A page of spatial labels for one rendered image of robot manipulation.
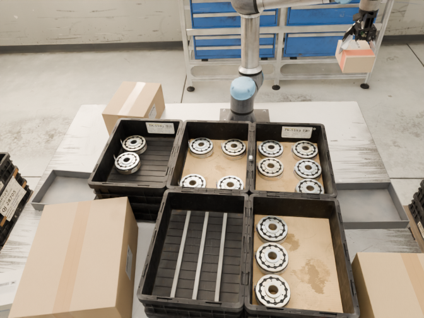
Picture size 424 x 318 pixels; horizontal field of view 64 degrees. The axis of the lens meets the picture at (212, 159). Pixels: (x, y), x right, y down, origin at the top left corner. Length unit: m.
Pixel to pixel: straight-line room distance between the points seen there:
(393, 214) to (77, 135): 1.56
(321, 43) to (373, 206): 1.99
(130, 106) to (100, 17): 2.57
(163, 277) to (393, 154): 2.16
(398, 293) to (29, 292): 1.05
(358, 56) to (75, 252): 1.33
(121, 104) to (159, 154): 0.42
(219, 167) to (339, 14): 2.08
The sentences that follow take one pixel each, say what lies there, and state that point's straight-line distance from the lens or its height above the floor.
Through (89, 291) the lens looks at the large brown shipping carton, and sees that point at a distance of 1.12.
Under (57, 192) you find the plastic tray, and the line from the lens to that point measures 1.69.
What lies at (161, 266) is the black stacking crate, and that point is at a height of 0.83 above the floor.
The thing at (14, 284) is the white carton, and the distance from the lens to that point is 1.38.
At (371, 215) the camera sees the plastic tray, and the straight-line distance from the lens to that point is 1.52.
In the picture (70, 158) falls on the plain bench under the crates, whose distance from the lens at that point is 1.84.
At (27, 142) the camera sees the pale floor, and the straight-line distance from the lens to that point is 3.30.
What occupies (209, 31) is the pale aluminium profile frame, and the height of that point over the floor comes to 0.59.
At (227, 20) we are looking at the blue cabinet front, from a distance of 3.09.
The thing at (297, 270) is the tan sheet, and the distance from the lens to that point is 1.17.
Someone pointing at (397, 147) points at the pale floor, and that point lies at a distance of 2.98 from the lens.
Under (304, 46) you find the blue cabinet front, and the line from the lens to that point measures 3.24.
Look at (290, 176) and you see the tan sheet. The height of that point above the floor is 0.83.
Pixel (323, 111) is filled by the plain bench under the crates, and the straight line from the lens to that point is 1.97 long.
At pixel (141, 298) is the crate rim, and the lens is 1.03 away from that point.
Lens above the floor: 1.85
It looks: 45 degrees down
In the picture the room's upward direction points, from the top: 4 degrees counter-clockwise
